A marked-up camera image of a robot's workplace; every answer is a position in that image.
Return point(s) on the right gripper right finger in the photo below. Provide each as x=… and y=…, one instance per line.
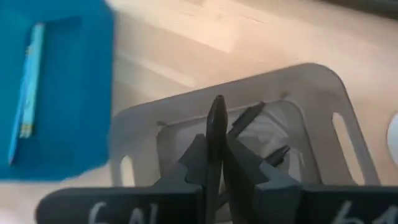
x=311, y=205

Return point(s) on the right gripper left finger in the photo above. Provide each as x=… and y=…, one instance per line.
x=124, y=205

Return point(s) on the black pen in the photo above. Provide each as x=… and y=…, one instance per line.
x=247, y=118
x=276, y=155

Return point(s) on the teal pencil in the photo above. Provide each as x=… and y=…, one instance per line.
x=32, y=77
x=14, y=146

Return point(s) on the white plant pot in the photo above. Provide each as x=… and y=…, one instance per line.
x=394, y=140

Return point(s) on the grey plastic bin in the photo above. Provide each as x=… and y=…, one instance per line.
x=311, y=93

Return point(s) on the blue plastic bin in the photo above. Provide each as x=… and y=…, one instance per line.
x=77, y=93

